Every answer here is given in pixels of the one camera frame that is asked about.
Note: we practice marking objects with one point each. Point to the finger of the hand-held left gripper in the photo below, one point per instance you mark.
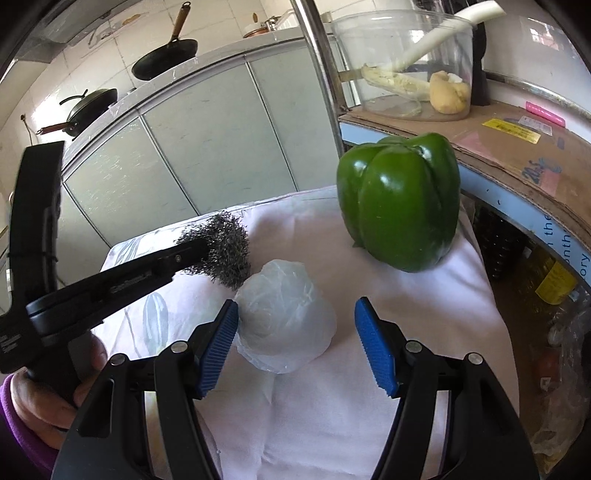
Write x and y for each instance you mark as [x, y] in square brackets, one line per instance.
[138, 277]

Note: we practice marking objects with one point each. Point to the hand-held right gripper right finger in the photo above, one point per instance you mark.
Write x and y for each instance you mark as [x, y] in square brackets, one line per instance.
[376, 350]

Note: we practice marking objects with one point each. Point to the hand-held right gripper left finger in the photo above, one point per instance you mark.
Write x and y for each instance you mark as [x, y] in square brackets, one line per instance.
[217, 350]

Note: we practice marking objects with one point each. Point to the white plastic bag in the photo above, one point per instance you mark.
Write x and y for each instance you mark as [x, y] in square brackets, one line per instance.
[286, 314]

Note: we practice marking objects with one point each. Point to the steel wool scrubber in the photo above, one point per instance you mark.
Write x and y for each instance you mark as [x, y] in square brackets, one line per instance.
[226, 254]

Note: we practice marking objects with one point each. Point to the person's left forearm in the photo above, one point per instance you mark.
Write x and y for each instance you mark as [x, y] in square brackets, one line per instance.
[18, 443]

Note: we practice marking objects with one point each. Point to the person's left hand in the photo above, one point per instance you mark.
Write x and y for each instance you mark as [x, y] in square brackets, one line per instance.
[41, 406]

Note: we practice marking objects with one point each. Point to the pale floral cloth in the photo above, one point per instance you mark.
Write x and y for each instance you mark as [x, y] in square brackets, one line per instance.
[323, 415]

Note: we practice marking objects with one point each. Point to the black lidded wok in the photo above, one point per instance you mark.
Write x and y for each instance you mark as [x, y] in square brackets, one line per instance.
[92, 108]

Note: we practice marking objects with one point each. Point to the grey kitchen cabinet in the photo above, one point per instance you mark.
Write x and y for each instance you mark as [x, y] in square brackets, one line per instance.
[194, 138]

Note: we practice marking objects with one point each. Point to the green bell pepper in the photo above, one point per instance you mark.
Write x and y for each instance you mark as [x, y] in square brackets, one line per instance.
[397, 198]

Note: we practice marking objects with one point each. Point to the cooking oil bottle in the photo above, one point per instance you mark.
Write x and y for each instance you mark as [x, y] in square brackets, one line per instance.
[554, 281]

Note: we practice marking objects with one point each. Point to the clear plastic bag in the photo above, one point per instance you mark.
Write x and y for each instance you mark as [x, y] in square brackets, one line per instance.
[558, 415]

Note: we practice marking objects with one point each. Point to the brown cardboard sheet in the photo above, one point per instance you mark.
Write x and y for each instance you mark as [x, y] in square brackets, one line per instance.
[498, 147]

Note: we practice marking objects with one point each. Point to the metal pole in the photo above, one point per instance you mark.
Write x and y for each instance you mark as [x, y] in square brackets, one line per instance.
[318, 69]

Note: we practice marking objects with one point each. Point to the copper pot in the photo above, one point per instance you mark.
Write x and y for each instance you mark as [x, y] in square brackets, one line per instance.
[261, 30]

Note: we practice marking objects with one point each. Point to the pink plastic object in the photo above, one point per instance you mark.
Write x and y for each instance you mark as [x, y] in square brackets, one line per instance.
[545, 113]

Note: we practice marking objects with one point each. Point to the black bottle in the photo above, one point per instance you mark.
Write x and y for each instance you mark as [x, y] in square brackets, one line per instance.
[480, 69]

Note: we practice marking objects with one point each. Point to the clear plastic container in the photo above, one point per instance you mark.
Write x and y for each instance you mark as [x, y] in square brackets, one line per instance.
[392, 41]

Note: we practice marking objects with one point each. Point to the white leek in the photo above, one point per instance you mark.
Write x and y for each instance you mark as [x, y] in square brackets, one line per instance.
[438, 39]

